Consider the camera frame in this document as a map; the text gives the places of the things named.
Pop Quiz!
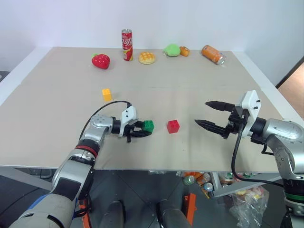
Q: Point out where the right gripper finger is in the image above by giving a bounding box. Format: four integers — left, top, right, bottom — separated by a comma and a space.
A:
204, 100, 236, 112
194, 119, 227, 136

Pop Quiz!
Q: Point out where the clear plastic bag of toys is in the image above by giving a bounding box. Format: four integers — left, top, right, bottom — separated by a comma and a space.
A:
228, 184, 271, 228

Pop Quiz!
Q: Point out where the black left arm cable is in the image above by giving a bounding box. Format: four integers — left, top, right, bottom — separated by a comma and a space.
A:
79, 100, 133, 143

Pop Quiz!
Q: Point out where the yellow toy melon bread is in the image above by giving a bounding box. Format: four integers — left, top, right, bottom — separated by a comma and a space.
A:
138, 52, 156, 65

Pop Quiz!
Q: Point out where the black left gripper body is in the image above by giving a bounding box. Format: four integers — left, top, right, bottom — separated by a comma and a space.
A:
124, 120, 143, 143

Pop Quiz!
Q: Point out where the yellow toy cube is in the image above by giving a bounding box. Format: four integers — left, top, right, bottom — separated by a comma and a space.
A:
102, 88, 113, 102

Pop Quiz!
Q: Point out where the orange soda can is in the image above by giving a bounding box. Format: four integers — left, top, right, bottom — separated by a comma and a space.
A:
201, 45, 227, 66

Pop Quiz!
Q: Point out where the white table frame beam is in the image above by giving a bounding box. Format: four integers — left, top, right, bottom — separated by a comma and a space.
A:
210, 171, 284, 198

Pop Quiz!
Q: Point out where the green toy fruit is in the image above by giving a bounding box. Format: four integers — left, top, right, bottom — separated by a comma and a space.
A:
162, 43, 181, 58

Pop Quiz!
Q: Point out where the orange metal bracket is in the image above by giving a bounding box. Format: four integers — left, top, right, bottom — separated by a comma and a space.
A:
75, 199, 93, 228
181, 193, 197, 227

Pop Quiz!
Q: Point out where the dark rounded shape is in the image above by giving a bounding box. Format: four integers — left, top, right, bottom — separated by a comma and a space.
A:
99, 200, 127, 228
157, 199, 191, 228

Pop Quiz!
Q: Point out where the green toy cube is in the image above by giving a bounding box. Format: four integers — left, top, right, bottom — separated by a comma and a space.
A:
142, 120, 155, 133

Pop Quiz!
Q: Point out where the tall red soda can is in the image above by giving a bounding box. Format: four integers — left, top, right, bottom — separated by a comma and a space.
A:
121, 28, 134, 62

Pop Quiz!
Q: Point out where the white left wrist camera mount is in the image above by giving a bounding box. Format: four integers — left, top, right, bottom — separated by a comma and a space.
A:
120, 106, 139, 138

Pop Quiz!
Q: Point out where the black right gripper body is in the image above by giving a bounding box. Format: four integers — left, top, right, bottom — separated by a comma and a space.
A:
221, 105, 249, 140

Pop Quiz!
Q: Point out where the red toy strawberry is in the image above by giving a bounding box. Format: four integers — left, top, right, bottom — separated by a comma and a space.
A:
91, 53, 112, 70

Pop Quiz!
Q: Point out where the beige table cover sheet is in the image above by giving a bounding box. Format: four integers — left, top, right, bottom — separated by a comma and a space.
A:
0, 46, 285, 172

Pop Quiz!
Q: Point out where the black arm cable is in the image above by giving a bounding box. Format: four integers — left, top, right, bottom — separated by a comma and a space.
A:
79, 100, 133, 143
232, 115, 286, 185

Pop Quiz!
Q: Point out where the red toy cube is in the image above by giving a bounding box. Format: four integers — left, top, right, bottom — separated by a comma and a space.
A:
166, 119, 181, 134

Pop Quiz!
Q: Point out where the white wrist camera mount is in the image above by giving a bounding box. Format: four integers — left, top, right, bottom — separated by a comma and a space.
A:
238, 90, 262, 138
120, 106, 139, 138

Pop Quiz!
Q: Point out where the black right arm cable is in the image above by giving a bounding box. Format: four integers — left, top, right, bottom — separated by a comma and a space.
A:
232, 115, 286, 185

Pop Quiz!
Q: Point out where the grey table frame brace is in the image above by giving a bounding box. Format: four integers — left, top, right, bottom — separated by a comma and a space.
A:
0, 167, 52, 191

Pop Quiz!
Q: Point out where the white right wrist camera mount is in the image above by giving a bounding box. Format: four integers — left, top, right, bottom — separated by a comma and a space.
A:
238, 90, 262, 138

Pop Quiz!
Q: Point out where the green drink can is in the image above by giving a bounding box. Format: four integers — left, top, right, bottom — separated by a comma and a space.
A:
182, 175, 196, 186

